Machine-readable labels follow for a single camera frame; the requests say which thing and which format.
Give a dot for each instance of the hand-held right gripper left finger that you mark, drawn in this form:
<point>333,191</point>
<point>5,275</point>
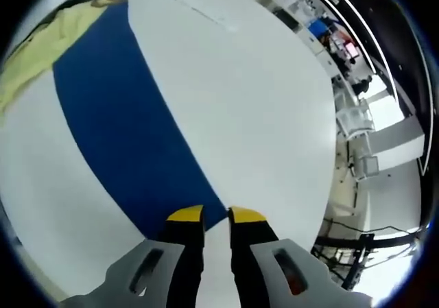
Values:
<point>185,260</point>

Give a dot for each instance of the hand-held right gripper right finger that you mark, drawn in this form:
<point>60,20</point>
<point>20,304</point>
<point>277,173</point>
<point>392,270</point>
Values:
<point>250,260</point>

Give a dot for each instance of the yellow garment with blue sleeve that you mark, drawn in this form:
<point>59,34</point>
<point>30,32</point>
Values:
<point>120,116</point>

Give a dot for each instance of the black metal stand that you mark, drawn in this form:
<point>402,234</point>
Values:
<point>356,253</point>

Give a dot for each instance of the row of white office chairs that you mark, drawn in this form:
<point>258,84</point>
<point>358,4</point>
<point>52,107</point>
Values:
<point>356,122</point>

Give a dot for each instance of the white square pillar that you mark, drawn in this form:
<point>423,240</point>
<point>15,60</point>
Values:
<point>398,141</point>

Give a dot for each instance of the blue bin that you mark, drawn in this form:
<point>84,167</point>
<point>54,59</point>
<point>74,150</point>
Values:
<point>319,27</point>

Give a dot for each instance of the ceiling light strips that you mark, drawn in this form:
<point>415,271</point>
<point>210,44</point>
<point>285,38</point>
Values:
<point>363,40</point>

